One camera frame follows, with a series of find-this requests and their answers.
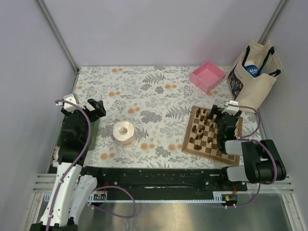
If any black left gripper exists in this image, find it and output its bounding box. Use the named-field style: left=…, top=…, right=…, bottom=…
left=62, top=98, right=105, bottom=142

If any wooden chess board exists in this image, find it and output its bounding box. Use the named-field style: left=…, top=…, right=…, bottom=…
left=182, top=106, right=240, bottom=166

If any peach toilet paper roll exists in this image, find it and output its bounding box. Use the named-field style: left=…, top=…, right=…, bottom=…
left=113, top=121, right=136, bottom=148

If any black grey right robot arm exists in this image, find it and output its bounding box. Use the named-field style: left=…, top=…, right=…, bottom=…
left=207, top=104, right=287, bottom=191

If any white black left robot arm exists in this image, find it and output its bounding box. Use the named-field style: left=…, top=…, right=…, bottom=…
left=30, top=94, right=106, bottom=231

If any green open box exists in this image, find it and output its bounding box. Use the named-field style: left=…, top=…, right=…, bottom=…
left=56, top=120, right=100, bottom=151

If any pink open box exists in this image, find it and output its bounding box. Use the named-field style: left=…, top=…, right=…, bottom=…
left=190, top=61, right=226, bottom=93

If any cream canvas tote bag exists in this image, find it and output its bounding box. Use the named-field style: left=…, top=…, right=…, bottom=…
left=227, top=41, right=282, bottom=109

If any floral table mat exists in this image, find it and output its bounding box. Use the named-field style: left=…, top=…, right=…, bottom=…
left=51, top=65, right=270, bottom=169

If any blue white bottle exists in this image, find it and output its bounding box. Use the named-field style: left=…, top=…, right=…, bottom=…
left=244, top=61, right=260, bottom=78

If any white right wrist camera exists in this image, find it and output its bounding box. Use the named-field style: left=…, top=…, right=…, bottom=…
left=222, top=101, right=239, bottom=116

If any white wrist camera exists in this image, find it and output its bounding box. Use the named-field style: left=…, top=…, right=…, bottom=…
left=222, top=101, right=239, bottom=116
left=56, top=93, right=79, bottom=113

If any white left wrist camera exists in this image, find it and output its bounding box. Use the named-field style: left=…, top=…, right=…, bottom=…
left=56, top=93, right=79, bottom=113

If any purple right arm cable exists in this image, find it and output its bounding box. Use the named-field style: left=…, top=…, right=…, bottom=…
left=237, top=104, right=277, bottom=183

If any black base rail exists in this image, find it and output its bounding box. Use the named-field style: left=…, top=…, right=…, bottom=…
left=81, top=166, right=247, bottom=192

